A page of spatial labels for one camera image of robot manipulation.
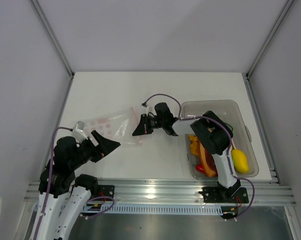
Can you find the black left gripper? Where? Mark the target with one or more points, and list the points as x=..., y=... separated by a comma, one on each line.
x=104, y=146

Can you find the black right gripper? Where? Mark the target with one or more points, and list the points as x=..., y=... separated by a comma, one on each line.
x=144, y=120

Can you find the clear pink zip top bag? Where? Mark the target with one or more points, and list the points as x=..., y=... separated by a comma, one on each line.
x=116, y=126

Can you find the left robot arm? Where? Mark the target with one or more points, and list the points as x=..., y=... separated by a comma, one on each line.
x=62, y=194

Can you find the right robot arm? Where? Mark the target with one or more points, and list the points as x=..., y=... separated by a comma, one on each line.
x=213, y=134

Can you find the clear plastic food bin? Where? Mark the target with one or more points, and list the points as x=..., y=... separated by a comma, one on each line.
x=229, y=112

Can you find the orange toy croissant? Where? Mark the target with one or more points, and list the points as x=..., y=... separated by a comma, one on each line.
x=194, y=145

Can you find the red toy chili pepper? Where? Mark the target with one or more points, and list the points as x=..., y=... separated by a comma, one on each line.
x=200, y=168

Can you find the yellow toy mango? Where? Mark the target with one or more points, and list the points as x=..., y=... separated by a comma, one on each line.
x=240, y=161

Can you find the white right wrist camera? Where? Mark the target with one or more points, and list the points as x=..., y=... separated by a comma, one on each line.
x=147, y=108

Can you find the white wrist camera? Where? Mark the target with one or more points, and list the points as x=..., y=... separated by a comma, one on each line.
x=78, y=132
x=147, y=108

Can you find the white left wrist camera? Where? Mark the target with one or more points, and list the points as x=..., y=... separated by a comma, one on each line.
x=78, y=132

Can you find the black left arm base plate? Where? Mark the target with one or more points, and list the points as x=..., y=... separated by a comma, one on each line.
x=104, y=191

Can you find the white slotted cable duct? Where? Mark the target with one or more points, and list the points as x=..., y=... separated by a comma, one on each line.
x=145, y=209

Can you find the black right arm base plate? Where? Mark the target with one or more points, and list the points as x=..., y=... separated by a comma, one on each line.
x=211, y=194

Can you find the aluminium front rail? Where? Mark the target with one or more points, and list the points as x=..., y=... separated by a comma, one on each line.
x=186, y=192

